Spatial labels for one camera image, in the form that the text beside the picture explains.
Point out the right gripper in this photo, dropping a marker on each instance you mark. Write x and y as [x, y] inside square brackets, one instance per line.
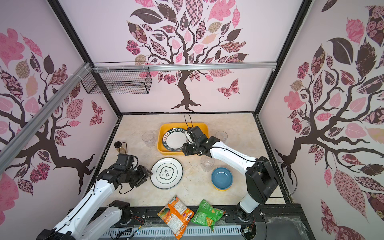
[186, 149]

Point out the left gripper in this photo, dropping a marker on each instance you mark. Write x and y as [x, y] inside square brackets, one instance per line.
[144, 174]

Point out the white plate green band rim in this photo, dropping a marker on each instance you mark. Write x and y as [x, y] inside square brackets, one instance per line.
[174, 139]

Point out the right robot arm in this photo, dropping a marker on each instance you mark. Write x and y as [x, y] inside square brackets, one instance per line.
[261, 178]

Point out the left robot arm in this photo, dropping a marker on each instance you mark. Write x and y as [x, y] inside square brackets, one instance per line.
[85, 221]

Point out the clear cup right of bin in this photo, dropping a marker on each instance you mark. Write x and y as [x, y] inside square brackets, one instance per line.
[222, 136]

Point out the clear cup of bin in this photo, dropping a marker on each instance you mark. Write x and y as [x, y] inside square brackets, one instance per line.
[149, 139]
[222, 136]

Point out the clear cup left of bin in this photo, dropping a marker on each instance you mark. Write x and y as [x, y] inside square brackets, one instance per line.
[149, 139]

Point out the yellow plastic bin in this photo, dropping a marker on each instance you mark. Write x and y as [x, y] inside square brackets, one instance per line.
[164, 128]

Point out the clear cup near bowls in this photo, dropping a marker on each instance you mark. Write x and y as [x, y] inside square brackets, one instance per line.
[207, 163]

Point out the white plate black flower outline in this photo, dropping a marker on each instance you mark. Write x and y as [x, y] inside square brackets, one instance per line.
[167, 173]

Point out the black-capped bottle left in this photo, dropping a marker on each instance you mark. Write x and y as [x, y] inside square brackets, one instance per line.
[120, 147]

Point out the orange snack bag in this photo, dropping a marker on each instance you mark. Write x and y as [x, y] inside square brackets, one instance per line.
[177, 216]

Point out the green snack bag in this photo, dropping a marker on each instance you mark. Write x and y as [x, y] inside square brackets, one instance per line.
[207, 215]

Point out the black wire basket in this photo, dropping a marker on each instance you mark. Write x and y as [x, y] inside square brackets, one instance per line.
[118, 78]

